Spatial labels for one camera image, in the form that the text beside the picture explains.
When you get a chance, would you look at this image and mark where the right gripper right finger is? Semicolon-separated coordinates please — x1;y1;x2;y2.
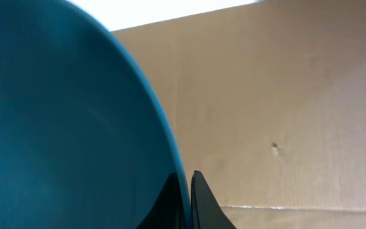
191;170;236;229

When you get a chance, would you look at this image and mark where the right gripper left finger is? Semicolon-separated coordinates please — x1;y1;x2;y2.
137;173;183;229

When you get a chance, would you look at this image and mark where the dark blue plate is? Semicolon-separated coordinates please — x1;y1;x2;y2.
0;0;191;229

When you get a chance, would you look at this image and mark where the brown cardboard box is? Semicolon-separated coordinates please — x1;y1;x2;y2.
115;0;366;228

